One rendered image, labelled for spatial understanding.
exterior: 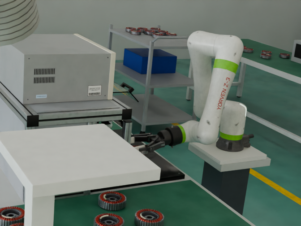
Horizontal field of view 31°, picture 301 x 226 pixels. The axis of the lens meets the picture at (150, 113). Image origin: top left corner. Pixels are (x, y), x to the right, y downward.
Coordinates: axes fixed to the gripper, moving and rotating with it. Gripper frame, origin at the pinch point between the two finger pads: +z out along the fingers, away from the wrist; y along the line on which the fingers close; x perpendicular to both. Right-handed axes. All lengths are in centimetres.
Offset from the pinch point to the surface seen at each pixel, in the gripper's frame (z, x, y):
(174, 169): -16.5, -11.2, -12.4
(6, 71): 49, 39, 19
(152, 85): -124, -48, 203
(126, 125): 10.9, 19.3, -19.1
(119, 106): 12.2, 27.2, -16.0
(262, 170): -183, -110, 114
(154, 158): -14.3, -11.0, 2.2
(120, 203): 23.5, -4.9, -37.4
